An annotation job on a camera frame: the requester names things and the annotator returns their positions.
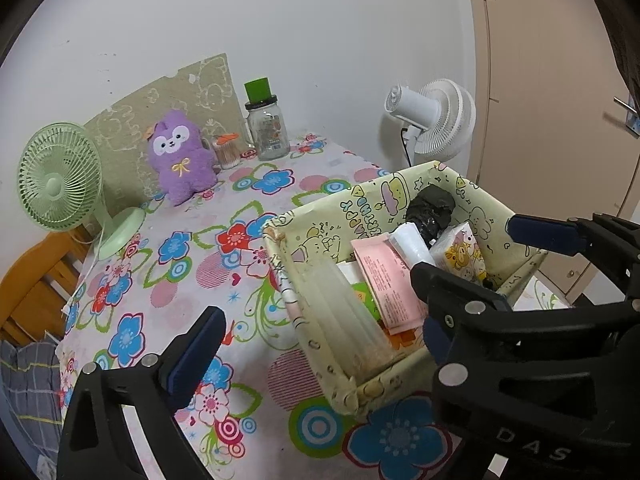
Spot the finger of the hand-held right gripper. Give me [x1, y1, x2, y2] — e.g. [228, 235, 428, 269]
[410, 261, 513, 356]
[506, 212, 640, 301]

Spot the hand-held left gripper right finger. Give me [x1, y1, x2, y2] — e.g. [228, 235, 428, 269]
[421, 316, 470, 387]

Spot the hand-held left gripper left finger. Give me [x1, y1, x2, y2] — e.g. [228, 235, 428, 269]
[57, 305, 227, 480]

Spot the cartoon print tissue packet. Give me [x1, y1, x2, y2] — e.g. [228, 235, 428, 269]
[430, 222, 487, 286]

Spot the white tube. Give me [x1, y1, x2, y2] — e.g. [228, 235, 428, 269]
[390, 222, 437, 268]

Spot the pink packet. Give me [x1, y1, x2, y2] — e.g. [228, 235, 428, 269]
[350, 237, 431, 336]

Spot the black plastic bag roll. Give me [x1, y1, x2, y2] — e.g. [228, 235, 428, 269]
[405, 185, 457, 246]

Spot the green tissue packet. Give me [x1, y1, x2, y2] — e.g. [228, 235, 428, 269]
[350, 282, 426, 356]

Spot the clear plastic packet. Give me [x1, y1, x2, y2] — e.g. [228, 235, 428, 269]
[310, 260, 401, 376]

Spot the yellow cartoon print box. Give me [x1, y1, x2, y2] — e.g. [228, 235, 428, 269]
[262, 160, 548, 423]

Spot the floral tablecloth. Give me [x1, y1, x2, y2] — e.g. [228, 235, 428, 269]
[57, 132, 571, 480]

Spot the beige door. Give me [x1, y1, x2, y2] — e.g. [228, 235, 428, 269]
[462, 0, 640, 306]

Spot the white standing fan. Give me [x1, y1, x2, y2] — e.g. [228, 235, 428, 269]
[382, 78, 477, 166]

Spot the grey plaid pillow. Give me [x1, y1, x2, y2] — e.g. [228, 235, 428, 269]
[0, 337, 63, 466]

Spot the wooden bed headboard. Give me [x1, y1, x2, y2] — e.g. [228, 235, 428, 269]
[0, 230, 96, 346]

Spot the purple plush toy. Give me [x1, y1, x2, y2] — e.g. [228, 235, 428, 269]
[146, 109, 218, 207]

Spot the cotton swab container orange lid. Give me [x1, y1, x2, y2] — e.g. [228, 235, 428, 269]
[212, 132, 242, 171]

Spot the dark cloth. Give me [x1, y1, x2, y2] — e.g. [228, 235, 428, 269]
[590, 0, 640, 98]

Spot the green desk fan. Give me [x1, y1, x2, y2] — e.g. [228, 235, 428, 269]
[17, 121, 147, 261]

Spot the glass jar mug green lid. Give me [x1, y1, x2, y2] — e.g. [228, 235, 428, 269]
[244, 77, 291, 162]

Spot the white fan power cord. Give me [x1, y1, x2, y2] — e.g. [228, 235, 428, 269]
[61, 227, 108, 317]

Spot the metal door handle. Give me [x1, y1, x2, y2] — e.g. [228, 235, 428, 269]
[612, 97, 640, 136]

